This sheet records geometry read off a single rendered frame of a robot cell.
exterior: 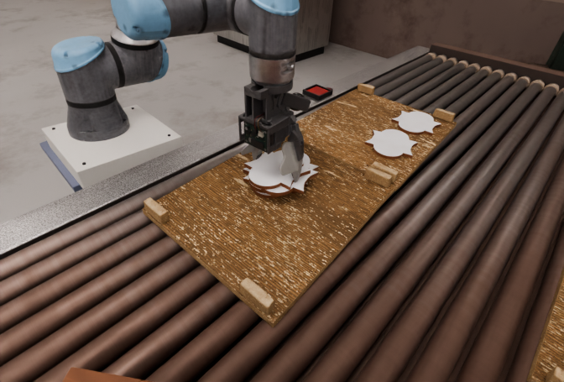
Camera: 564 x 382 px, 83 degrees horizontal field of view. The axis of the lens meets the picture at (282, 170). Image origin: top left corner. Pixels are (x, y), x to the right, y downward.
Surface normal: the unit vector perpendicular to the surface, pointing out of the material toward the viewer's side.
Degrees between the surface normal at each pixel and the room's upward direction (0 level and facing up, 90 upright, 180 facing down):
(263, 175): 0
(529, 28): 90
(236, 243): 0
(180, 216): 0
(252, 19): 90
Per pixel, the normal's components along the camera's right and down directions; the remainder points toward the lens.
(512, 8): -0.70, 0.42
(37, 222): 0.04, -0.79
